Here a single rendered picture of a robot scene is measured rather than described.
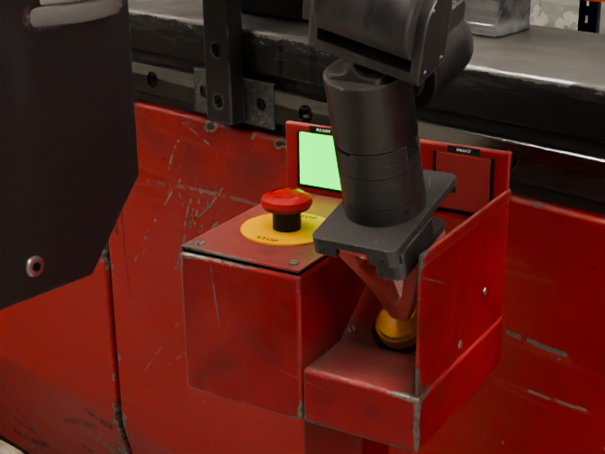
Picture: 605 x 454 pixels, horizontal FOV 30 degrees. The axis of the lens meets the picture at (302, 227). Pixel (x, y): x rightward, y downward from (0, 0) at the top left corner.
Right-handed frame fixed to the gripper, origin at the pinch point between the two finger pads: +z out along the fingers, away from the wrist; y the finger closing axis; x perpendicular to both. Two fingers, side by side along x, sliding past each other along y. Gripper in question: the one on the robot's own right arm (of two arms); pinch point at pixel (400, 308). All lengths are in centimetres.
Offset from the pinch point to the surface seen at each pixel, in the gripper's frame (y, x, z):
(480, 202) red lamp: 10.2, -2.3, -3.4
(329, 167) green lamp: 10.3, 11.0, -4.4
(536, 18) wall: 452, 167, 188
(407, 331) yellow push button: -0.5, -0.7, 1.5
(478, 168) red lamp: 10.9, -2.1, -6.0
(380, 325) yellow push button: -0.6, 1.5, 1.5
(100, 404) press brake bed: 22, 63, 49
